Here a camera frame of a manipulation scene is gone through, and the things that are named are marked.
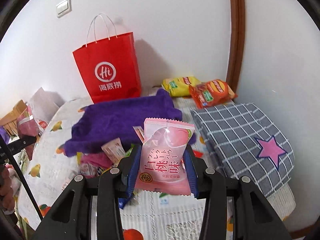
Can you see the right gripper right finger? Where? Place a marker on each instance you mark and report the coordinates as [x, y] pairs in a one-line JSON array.
[[195, 167]]

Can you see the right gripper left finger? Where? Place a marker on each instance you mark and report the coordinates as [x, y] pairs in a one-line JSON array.
[[129, 167]]

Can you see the pink peach snack packet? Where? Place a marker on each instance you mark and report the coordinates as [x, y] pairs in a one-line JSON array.
[[161, 162]]

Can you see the person's left hand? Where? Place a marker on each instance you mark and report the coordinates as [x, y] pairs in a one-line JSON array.
[[6, 192]]

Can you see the pale pink wafer packet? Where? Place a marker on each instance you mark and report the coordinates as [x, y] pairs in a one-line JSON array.
[[114, 151]]

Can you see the wooden chair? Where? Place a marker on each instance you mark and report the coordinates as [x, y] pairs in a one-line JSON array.
[[9, 121]]

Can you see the magenta snack packet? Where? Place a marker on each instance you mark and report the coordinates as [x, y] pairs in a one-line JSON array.
[[93, 164]]

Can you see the fruit print tablecloth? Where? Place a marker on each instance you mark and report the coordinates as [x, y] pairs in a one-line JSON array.
[[74, 207]]

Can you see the purple fleece tray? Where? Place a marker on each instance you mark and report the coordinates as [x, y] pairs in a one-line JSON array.
[[106, 121]]

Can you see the grey checked star cloth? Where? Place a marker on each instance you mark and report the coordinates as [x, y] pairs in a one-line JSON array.
[[244, 141]]

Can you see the white plastic bag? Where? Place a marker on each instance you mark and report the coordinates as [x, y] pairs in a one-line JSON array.
[[37, 115]]

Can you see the orange chips bag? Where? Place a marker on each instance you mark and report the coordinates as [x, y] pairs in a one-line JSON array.
[[211, 93]]

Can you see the yellow chips bag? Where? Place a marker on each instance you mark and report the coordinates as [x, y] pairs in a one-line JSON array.
[[179, 87]]

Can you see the red paper shopping bag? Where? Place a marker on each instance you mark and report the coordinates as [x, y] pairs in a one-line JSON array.
[[109, 68]]

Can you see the brown door frame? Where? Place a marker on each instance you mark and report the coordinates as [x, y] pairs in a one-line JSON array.
[[237, 43]]

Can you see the white wall switch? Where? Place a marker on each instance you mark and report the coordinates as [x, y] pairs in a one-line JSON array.
[[63, 8]]

